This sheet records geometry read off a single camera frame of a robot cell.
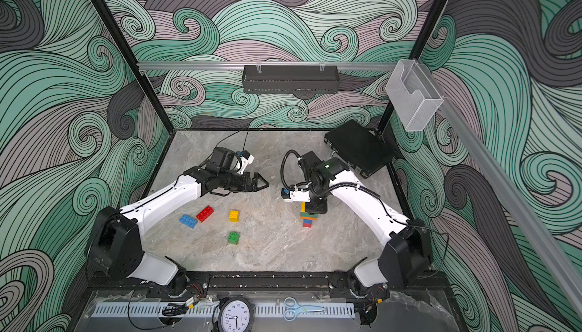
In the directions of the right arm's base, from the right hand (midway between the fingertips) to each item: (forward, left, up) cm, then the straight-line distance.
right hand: (311, 203), depth 78 cm
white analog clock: (-31, +25, -10) cm, 41 cm away
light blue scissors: (-29, +6, -13) cm, 33 cm away
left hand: (+7, +18, +2) cm, 19 cm away
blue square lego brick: (-2, +1, -11) cm, 11 cm away
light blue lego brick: (-2, +47, -11) cm, 49 cm away
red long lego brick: (+2, +42, -13) cm, 44 cm away
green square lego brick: (-8, +28, -11) cm, 31 cm away
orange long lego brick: (-4, +1, -5) cm, 6 cm away
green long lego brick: (-5, +3, +2) cm, 6 cm away
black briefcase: (+36, -28, -12) cm, 47 cm away
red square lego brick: (-3, +1, -13) cm, 13 cm away
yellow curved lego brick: (-2, +3, 0) cm, 3 cm away
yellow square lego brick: (0, +29, -10) cm, 31 cm away
